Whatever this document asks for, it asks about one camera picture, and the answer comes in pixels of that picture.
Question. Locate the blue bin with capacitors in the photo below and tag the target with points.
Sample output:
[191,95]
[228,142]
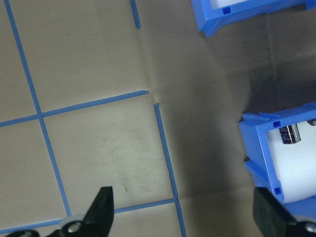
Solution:
[261,148]

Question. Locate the black cylindrical capacitor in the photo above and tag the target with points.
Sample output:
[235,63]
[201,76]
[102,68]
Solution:
[290,133]

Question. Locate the blue bin with buttons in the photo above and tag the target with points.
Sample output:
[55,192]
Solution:
[214,19]

